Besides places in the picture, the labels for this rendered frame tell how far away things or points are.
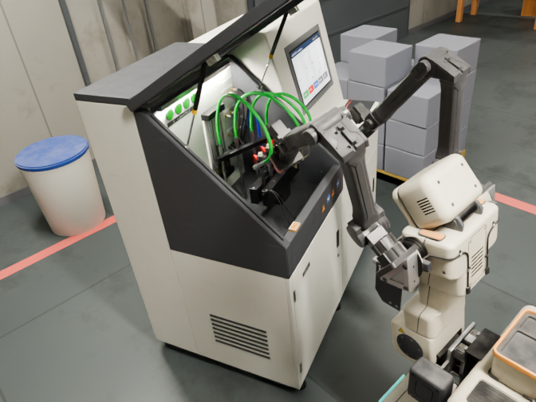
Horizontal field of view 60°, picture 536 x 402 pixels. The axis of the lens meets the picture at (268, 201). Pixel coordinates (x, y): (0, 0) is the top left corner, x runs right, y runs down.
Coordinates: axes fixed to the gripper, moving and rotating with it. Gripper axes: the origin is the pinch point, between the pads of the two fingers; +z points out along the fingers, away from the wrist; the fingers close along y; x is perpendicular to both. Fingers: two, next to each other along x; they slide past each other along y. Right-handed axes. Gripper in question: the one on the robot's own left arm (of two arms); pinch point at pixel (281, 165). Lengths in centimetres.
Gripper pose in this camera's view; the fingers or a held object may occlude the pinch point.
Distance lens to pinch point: 172.7
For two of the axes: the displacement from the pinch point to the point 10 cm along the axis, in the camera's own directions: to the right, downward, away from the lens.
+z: -1.5, 2.8, 9.5
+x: 5.3, 8.3, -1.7
